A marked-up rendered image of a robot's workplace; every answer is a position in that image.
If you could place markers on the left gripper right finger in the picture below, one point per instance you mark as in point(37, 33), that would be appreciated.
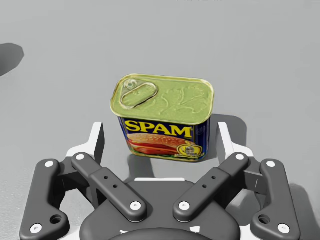
point(275, 197)

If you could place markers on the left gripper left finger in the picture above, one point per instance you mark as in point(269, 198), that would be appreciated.
point(45, 197)

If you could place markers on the green and blue rectangular can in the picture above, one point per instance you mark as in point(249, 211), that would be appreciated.
point(162, 100)

